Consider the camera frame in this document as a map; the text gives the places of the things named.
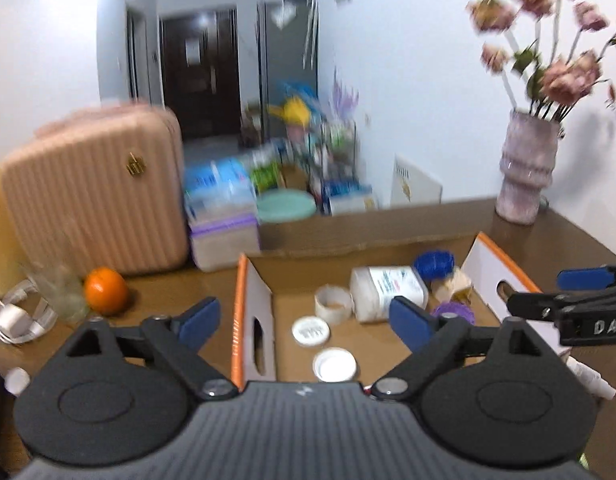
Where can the plain white jar lid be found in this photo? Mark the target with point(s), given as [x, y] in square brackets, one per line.
[334, 365]

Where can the clear drinking glass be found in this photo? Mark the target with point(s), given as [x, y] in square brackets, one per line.
[58, 292]

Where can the yellow plastic watering can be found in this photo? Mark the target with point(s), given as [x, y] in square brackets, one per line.
[293, 110]

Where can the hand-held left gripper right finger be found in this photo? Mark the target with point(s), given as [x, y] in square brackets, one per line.
[410, 322]

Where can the red orange cardboard box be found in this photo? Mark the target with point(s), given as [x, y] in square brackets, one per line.
[368, 300]

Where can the white printed jar lid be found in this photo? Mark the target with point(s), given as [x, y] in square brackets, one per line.
[310, 331]

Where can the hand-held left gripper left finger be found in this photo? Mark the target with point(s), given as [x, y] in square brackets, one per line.
[200, 322]

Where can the green round basin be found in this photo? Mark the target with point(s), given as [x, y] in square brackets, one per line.
[285, 206]

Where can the dark entrance door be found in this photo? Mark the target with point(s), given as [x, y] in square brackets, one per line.
[200, 70]

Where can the pink textured vase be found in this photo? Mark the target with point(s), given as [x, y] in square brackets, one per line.
[527, 170]

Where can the white tape roll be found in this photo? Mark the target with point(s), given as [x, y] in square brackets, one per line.
[334, 304]

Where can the blue tissue pack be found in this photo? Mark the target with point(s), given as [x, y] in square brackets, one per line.
[220, 190]

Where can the cluttered storage rack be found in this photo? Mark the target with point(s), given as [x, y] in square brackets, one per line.
[338, 170]

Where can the white cotton swab container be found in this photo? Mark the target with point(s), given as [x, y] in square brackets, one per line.
[380, 290]

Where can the small white bottle cap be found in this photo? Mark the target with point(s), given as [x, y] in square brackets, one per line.
[17, 381]

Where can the orange fruit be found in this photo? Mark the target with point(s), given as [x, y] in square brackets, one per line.
[105, 291]

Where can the pale yellow soap block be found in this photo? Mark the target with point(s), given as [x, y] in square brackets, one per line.
[455, 285]

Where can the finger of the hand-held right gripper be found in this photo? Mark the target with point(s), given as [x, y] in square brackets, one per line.
[582, 278]
[577, 315]

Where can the grey refrigerator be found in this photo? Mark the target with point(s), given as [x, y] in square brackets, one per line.
[288, 50]

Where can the dried pink rose bouquet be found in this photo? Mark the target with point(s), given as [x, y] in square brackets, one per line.
[542, 35]

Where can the white flat board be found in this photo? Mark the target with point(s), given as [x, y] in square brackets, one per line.
[412, 185]

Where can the purple ribbed plastic roller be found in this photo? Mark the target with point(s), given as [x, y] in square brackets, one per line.
[455, 312]

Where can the pink ribbed suitcase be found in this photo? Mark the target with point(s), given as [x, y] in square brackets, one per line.
[98, 195]

